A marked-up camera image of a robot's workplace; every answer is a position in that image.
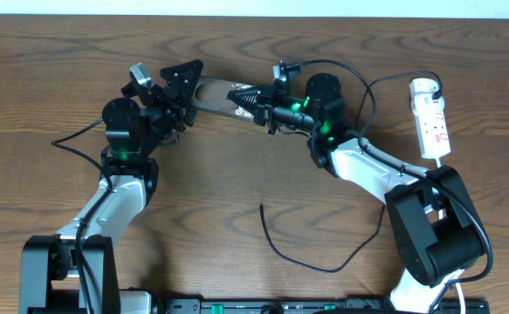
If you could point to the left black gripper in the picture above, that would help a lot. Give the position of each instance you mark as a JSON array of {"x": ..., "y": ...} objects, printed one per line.
[{"x": 161, "y": 97}]

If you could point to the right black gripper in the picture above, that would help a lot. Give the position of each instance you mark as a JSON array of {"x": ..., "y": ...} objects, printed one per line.
[{"x": 265, "y": 102}]

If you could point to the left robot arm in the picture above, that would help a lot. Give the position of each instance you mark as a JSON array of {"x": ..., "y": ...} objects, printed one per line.
[{"x": 73, "y": 270}]

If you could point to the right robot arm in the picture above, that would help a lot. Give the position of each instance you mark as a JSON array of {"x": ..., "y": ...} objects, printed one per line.
[{"x": 437, "y": 231}]

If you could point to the white power strip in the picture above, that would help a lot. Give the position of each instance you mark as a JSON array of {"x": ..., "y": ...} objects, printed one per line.
[{"x": 428, "y": 110}]

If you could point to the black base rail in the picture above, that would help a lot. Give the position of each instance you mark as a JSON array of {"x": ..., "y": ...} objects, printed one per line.
[{"x": 302, "y": 306}]

